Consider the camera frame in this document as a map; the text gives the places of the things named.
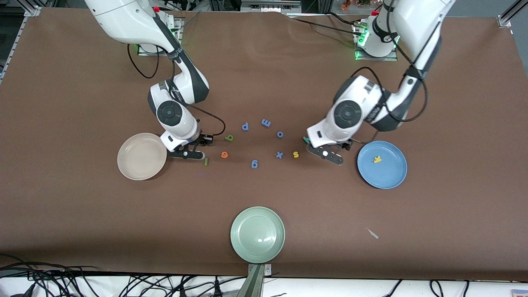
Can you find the green rounded foam letter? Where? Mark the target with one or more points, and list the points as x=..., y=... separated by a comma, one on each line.
x=229, y=138

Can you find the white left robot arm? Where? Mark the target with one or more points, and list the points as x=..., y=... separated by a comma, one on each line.
x=416, y=24

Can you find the blue foam letter p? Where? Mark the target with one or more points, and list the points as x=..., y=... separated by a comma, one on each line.
x=245, y=126

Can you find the blue round plate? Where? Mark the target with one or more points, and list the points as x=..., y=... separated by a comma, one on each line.
x=387, y=171

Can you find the beige round plate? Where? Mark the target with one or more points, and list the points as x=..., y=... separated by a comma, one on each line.
x=140, y=157

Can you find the blue foam letter m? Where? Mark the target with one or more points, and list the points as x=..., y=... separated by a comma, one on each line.
x=266, y=122

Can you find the brown table cover sheet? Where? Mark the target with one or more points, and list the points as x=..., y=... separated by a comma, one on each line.
x=264, y=82

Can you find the small grey paper scrap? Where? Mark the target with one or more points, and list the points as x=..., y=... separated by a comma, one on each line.
x=372, y=233

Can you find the green round plate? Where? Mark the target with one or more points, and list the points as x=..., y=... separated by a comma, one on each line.
x=258, y=234

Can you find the orange background object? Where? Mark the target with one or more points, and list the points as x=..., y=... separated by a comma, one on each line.
x=346, y=5

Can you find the metal frame rail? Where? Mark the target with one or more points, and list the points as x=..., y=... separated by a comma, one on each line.
x=270, y=6

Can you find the aluminium camera mount post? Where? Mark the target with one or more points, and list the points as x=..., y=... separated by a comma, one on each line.
x=255, y=284

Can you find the aluminium corner bracket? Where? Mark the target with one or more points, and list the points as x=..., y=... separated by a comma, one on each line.
x=33, y=11
x=504, y=21

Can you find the aluminium table edge rail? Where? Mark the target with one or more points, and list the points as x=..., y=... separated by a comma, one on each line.
x=15, y=39

